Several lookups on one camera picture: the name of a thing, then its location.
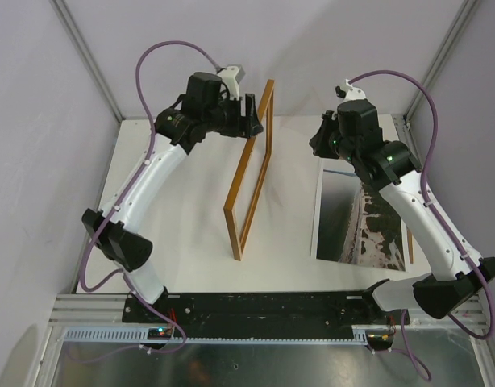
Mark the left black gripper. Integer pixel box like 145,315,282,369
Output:
203,92,263,139

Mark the wooden picture frame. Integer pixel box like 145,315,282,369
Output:
223,79,276,262

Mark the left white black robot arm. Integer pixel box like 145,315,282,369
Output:
82,64,264,323

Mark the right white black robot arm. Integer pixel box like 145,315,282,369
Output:
309,98,495,323

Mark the aerial beach photo print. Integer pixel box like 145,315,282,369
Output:
310,160,410,272

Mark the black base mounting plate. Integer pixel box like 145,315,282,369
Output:
122,290,410,340

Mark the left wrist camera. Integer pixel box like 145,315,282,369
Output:
217,64,245,100

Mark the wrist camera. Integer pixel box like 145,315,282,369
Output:
217,64,245,100
335,80,367,110

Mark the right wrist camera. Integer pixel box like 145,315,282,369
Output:
335,80,367,110

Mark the brown frame backing board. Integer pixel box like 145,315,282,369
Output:
406,227,414,264

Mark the right aluminium corner post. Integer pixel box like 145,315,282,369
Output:
402,0,482,131

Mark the aluminium corner post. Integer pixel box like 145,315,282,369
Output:
402,0,482,131
49,0,124,123

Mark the left aluminium corner post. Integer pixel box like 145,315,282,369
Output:
49,0,124,123

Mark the grey slotted cable duct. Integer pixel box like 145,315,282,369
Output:
61,325,369,346

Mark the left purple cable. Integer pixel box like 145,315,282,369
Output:
65,40,224,364

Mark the aluminium front rail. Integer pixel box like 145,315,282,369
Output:
49,294,489,329

